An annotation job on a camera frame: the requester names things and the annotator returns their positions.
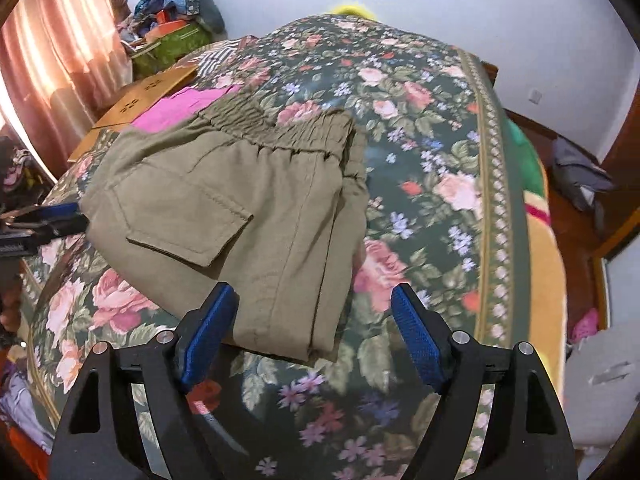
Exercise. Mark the orange and green plush blanket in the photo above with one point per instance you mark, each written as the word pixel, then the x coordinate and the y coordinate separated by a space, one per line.
pixel 542 260

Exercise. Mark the reddish brown curtain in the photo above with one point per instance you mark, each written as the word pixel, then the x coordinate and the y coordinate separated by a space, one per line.
pixel 50 50

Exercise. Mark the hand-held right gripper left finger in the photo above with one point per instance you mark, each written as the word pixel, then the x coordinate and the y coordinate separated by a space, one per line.
pixel 207 340

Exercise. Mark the pink slippers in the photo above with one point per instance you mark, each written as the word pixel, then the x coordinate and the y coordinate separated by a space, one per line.
pixel 586 324

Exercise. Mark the striped cloth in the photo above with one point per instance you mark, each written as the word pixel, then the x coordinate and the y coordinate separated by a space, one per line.
pixel 225 55

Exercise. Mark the olive green pants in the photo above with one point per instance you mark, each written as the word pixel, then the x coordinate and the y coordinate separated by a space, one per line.
pixel 225 185

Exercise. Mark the floral blanket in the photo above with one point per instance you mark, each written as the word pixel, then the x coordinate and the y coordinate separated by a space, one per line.
pixel 425 135

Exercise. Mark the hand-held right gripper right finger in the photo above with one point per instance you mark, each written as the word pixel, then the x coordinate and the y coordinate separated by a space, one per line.
pixel 420 340

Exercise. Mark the bamboo lap desk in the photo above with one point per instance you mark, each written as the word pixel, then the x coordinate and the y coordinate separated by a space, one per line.
pixel 142 95

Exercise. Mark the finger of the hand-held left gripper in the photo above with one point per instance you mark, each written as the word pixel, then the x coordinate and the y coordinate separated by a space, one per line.
pixel 65 226
pixel 55 211

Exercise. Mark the pile of clothes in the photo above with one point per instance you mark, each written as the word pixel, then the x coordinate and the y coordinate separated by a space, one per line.
pixel 180 5

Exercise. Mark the green bag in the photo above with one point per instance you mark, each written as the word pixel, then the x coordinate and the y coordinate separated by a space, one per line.
pixel 170 50

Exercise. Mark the grey backpack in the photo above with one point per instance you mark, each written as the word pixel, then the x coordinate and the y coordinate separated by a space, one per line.
pixel 580 170

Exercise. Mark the white wall socket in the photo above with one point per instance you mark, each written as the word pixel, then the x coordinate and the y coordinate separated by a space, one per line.
pixel 535 95

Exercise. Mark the yellow foam tube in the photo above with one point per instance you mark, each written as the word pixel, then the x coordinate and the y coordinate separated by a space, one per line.
pixel 352 9

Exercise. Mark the pink cloth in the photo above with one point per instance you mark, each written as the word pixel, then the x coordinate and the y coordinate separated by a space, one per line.
pixel 175 107

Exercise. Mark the wooden bed frame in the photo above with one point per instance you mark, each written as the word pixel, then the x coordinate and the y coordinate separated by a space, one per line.
pixel 490 72

